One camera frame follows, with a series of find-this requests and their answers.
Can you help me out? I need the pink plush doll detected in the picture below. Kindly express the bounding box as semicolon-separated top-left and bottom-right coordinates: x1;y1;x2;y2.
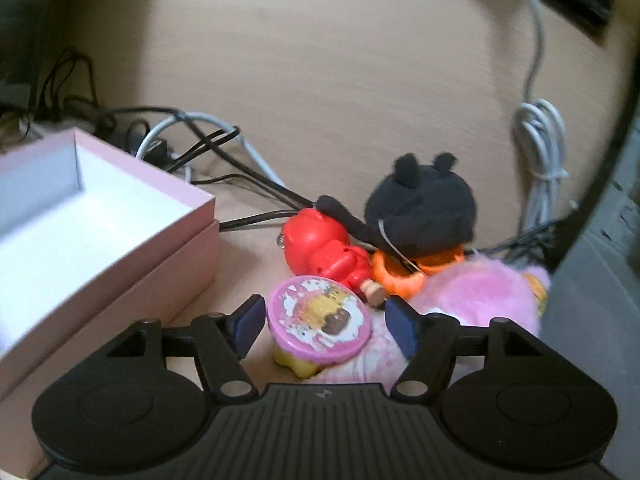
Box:
320;255;553;396

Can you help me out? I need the pink cardboard box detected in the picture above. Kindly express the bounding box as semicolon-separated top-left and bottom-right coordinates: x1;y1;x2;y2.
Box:
0;127;221;401

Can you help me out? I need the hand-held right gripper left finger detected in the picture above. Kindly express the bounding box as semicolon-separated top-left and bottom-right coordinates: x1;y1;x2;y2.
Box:
102;295;266;398

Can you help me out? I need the white cable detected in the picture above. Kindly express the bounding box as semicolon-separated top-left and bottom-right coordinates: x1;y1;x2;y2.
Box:
505;0;571;233

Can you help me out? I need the black and orange plush toy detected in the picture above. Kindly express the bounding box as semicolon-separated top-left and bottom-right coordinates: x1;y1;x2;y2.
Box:
317;152;478;298

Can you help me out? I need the black cable bundle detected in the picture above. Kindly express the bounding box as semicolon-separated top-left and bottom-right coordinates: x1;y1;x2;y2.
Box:
37;47;321;233
477;217;573;263

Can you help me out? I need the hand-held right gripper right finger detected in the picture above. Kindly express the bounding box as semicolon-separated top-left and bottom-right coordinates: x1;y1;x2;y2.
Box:
385;295;543;401

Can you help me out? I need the computer case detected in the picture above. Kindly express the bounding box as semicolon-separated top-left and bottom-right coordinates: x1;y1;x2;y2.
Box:
542;125;640;480

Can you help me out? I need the red hooded figurine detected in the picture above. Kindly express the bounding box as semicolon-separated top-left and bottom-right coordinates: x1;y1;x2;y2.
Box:
279;208;388;306

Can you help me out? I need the yellow toy cup pink lid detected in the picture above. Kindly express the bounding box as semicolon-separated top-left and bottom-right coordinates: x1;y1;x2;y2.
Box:
266;275;372;378

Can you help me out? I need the grey cable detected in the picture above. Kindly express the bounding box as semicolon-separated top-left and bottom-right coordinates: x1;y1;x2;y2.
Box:
135;112;286;186

